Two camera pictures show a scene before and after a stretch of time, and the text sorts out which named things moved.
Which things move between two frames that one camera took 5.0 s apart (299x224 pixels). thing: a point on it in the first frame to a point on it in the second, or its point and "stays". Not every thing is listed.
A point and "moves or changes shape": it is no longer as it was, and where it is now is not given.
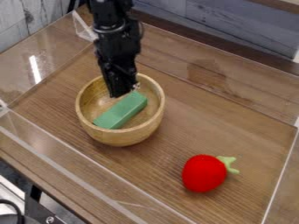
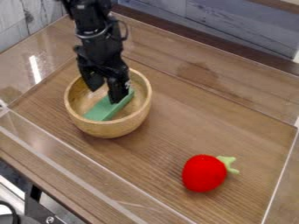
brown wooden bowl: (93, 101) moves or changes shape
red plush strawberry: (202, 171) stays
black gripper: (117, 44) to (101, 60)
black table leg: (36, 210) stays
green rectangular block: (120, 110) to (105, 109)
